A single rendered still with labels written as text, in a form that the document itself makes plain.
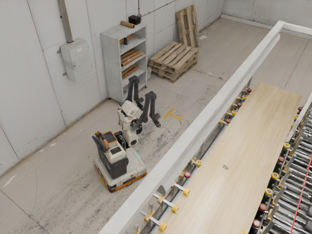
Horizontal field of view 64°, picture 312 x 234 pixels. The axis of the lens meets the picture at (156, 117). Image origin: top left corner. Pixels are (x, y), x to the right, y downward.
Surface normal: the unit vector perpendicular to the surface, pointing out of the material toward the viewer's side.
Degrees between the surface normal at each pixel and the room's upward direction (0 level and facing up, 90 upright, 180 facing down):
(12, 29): 90
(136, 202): 0
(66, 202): 0
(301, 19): 90
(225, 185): 0
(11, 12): 90
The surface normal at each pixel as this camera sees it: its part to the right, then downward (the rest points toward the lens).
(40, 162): 0.03, -0.74
